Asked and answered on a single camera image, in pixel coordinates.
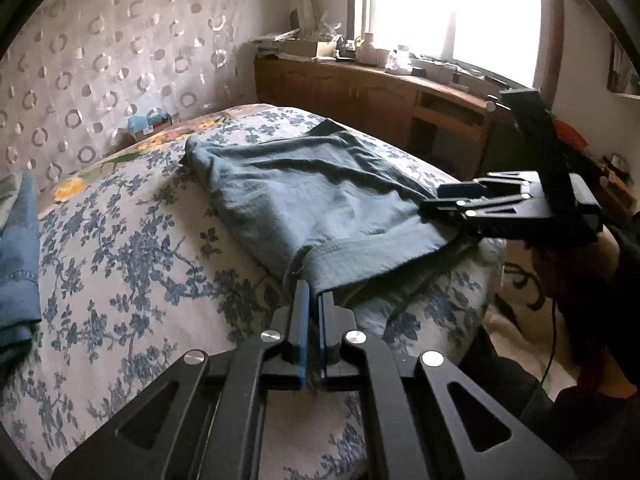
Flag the red cloth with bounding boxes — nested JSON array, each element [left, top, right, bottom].
[[555, 120, 591, 151]]

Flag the folded blue denim jeans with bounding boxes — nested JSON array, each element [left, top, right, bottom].
[[0, 170, 43, 366]]

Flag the person's right forearm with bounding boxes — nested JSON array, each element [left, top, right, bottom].
[[530, 210, 640, 401]]

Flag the circle-patterned curtain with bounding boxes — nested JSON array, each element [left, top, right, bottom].
[[0, 0, 261, 196]]

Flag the open cardboard box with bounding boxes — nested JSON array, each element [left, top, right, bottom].
[[282, 39, 337, 58]]

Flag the stack of papers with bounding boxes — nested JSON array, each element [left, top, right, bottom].
[[252, 30, 301, 46]]

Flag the cardboard box with blue packs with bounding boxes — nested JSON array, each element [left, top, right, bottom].
[[125, 112, 180, 143]]

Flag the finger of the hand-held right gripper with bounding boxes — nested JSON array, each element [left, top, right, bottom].
[[419, 170, 544, 237], [500, 89, 575, 211]]

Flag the grey-blue pants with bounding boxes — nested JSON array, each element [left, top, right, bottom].
[[180, 119, 481, 311]]

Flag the blue floral bed sheet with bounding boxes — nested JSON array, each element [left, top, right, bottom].
[[0, 105, 506, 480]]

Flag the window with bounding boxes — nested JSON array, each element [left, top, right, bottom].
[[350, 0, 563, 91]]

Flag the person's dark clothing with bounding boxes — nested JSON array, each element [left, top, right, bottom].
[[450, 325, 640, 480]]

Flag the wooden cabinet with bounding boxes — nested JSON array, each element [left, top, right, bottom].
[[254, 52, 506, 181]]

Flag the black cable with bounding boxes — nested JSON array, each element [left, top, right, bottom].
[[537, 295, 558, 391]]

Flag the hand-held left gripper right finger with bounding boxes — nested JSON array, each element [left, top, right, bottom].
[[317, 290, 576, 480]]

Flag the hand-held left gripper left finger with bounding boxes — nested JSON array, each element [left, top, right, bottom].
[[52, 280, 313, 480]]

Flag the person's right hand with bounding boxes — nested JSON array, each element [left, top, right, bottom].
[[590, 229, 624, 274]]

